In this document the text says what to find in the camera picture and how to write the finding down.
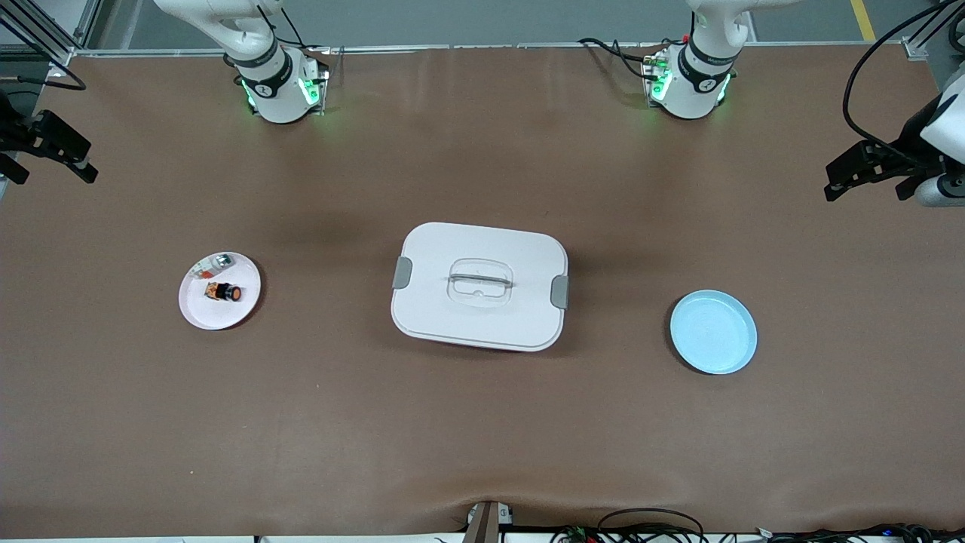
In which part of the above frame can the light blue round plate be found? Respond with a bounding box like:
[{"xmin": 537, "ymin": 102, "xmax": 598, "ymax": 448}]
[{"xmin": 669, "ymin": 290, "xmax": 758, "ymax": 376}]

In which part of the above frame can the pink round plate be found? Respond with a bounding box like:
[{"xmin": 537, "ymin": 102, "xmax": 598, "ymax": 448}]
[{"xmin": 178, "ymin": 251, "xmax": 262, "ymax": 331}]

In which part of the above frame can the white lidded storage box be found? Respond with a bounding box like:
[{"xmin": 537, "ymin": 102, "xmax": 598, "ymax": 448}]
[{"xmin": 391, "ymin": 222, "xmax": 569, "ymax": 353}]

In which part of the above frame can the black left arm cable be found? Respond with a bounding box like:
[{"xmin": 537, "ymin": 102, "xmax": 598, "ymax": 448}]
[{"xmin": 842, "ymin": 0, "xmax": 965, "ymax": 161}]

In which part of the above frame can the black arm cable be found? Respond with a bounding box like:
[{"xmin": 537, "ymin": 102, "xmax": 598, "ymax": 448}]
[
  {"xmin": 0, "ymin": 15, "xmax": 87, "ymax": 91},
  {"xmin": 842, "ymin": 0, "xmax": 965, "ymax": 161}
]

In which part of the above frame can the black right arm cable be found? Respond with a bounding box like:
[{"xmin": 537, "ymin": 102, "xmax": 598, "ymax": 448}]
[{"xmin": 0, "ymin": 15, "xmax": 87, "ymax": 91}]

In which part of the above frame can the aluminium frame profile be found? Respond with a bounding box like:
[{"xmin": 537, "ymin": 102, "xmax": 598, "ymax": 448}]
[
  {"xmin": 0, "ymin": 0, "xmax": 103, "ymax": 67},
  {"xmin": 901, "ymin": 0, "xmax": 965, "ymax": 61}
]

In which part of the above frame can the black base power cable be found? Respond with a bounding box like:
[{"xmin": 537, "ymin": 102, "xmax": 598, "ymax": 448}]
[{"xmin": 578, "ymin": 36, "xmax": 664, "ymax": 80}]

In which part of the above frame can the black cable bundle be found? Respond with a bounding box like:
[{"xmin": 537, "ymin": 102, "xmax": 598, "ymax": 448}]
[{"xmin": 754, "ymin": 523, "xmax": 965, "ymax": 543}]

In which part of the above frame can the black looped cable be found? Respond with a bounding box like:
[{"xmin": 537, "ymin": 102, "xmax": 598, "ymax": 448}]
[{"xmin": 597, "ymin": 508, "xmax": 706, "ymax": 543}]

